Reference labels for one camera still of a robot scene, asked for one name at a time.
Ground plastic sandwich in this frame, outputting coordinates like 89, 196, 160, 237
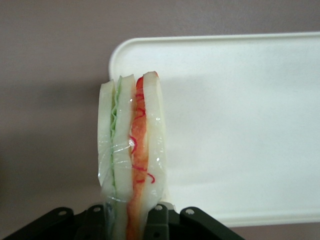
96, 70, 167, 240

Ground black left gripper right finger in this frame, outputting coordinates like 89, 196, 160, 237
145, 203, 246, 240

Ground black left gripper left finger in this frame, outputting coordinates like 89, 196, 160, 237
1, 204, 109, 240

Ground cream rectangular tray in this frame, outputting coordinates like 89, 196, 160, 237
108, 31, 320, 228

